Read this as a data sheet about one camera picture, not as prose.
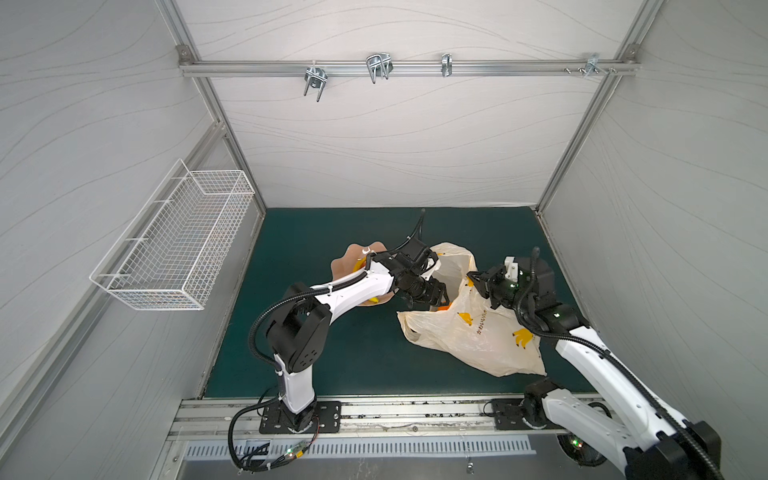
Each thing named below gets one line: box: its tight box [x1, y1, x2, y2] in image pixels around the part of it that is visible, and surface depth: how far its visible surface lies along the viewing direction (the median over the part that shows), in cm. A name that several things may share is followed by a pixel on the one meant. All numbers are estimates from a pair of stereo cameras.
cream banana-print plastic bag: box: [397, 242, 546, 377], surface depth 73 cm
